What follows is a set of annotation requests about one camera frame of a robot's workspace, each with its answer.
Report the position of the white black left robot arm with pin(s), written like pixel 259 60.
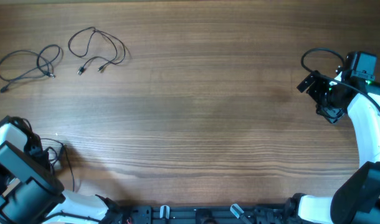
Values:
pixel 29 190

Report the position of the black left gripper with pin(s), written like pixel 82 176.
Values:
pixel 47 158

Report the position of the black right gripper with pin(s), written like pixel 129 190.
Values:
pixel 316 90

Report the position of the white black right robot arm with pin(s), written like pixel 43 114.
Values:
pixel 355 93

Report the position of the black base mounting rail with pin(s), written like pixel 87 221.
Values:
pixel 200 215

